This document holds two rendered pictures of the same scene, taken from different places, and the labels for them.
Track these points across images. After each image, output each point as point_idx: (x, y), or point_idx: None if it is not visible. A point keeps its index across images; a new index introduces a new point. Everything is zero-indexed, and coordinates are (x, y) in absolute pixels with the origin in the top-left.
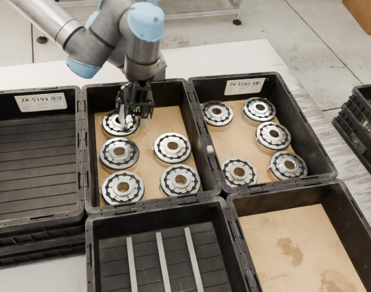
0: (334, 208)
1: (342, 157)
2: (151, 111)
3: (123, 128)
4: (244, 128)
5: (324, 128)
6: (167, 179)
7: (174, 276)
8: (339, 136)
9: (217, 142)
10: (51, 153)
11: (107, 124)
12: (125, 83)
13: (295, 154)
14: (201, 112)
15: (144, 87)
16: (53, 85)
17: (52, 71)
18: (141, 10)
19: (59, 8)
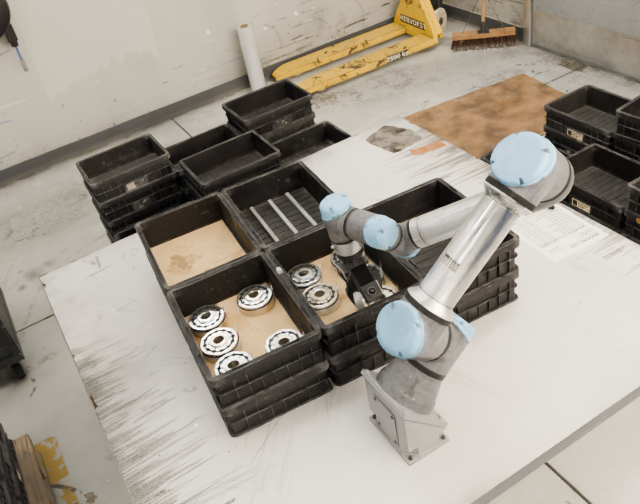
0: None
1: (125, 428)
2: (338, 269)
3: None
4: (250, 353)
5: (136, 466)
6: (314, 271)
7: None
8: (119, 460)
9: (279, 328)
10: (428, 268)
11: (391, 292)
12: (368, 265)
13: (198, 328)
14: (295, 299)
15: None
16: (537, 388)
17: (561, 409)
18: (337, 197)
19: (430, 216)
